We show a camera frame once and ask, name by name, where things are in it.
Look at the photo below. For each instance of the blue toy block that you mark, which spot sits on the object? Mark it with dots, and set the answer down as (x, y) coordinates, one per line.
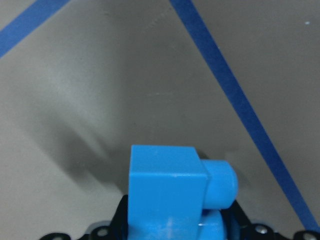
(175, 195)

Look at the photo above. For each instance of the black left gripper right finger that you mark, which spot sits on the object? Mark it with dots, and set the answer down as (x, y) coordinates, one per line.
(237, 224)

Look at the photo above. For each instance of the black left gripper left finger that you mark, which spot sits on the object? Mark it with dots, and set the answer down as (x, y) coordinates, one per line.
(118, 228)

